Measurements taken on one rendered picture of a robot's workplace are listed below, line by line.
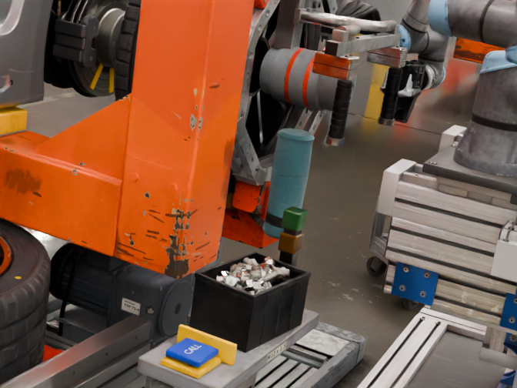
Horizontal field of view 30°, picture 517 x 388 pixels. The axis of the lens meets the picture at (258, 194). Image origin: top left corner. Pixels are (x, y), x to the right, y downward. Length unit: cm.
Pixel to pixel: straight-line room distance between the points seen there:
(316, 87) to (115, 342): 80
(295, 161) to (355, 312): 107
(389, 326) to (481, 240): 130
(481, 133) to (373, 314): 146
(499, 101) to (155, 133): 66
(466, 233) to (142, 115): 67
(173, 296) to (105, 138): 46
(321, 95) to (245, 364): 81
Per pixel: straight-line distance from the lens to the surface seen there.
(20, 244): 207
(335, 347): 279
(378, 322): 321
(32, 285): 189
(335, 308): 325
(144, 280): 221
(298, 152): 228
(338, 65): 217
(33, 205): 209
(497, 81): 189
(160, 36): 184
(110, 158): 197
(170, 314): 226
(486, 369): 255
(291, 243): 198
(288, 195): 231
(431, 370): 247
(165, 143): 186
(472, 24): 164
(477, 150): 190
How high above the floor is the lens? 125
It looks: 17 degrees down
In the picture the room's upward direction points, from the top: 9 degrees clockwise
